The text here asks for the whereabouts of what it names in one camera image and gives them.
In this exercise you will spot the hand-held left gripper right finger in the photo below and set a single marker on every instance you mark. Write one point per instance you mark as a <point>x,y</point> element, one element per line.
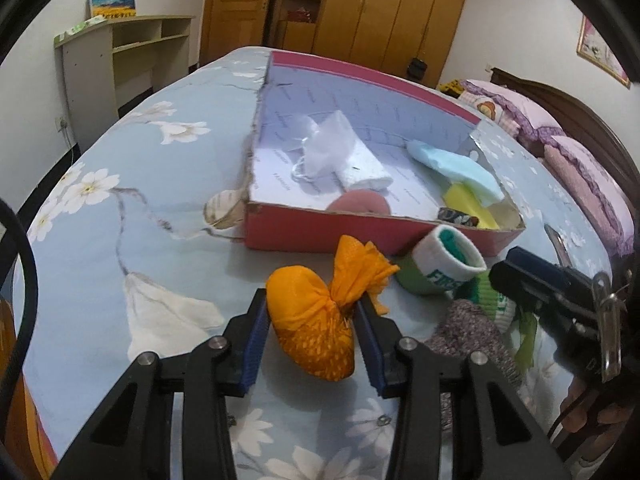
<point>374,355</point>

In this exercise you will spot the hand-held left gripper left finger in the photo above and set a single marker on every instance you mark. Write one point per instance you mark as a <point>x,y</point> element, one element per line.
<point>252,345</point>

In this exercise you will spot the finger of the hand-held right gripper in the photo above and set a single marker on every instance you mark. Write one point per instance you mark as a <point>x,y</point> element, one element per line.
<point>540,264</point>
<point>530,290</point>

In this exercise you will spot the green and white sock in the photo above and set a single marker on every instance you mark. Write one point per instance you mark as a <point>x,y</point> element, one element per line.
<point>495,305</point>
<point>440,270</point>

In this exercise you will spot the green satin ribbon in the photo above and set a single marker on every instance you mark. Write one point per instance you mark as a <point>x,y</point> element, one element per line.
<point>525,345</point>

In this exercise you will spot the orange mesh bag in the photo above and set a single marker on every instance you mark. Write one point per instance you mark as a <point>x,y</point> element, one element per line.
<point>305,315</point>

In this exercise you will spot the purple knit sock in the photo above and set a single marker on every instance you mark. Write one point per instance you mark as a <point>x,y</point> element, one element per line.
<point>470,330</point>

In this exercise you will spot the black scale-patterned pouch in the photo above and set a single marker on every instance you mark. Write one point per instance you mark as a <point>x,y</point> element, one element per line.
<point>457,217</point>

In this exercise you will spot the yellow foam sponge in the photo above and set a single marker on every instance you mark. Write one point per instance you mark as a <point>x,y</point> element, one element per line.
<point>462,197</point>

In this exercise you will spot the light blue cloth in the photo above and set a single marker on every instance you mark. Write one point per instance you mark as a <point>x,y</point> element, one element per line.
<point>460,170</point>

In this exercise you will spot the pink cardboard box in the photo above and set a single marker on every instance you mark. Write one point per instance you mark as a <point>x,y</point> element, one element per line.
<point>310,232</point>

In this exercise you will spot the round foam sponge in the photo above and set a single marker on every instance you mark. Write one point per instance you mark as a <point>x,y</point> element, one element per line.
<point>357,203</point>

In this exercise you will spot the white towel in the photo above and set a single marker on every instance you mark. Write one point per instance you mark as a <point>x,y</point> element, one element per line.
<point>367,170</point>

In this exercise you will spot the clear plastic bag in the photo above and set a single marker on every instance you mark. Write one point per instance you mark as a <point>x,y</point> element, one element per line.
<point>325,150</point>

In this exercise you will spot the person's right hand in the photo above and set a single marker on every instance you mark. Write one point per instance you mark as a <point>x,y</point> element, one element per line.
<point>595,410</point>

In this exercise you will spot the pink pillow with purple frill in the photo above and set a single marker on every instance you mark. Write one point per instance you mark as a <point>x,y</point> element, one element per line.
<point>585,190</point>

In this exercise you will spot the purple frilled pillow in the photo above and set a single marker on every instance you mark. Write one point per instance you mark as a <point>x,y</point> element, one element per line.
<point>520,105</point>

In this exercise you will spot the checked cartoon pillow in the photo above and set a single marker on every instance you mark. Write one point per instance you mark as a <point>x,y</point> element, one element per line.
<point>487,110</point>

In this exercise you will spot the blue floral bedsheet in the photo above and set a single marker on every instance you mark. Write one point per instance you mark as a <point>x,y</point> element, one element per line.
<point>150,210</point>

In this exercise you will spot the yellow toy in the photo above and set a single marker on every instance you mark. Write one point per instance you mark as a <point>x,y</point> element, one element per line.
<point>450,87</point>

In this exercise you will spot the small black bag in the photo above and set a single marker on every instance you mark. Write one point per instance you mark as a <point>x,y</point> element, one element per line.
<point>417,68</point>

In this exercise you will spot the brown wooden furniture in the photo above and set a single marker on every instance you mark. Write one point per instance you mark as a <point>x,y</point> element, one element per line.
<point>20,435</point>

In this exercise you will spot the wooden wardrobe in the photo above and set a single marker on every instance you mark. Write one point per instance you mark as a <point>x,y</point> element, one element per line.
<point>380,15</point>

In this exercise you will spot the beige open shelf unit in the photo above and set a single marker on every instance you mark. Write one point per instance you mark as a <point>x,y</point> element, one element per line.
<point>85,75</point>

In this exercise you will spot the wooden door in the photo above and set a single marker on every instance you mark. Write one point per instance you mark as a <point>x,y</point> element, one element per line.
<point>235,15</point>

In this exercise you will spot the red ornaments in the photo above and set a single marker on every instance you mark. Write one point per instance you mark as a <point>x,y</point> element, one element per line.
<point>299,15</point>

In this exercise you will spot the green packet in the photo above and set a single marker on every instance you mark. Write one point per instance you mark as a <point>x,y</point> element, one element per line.
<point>82,26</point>

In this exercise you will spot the framed wall picture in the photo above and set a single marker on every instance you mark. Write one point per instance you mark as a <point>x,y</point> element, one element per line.
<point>600,50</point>

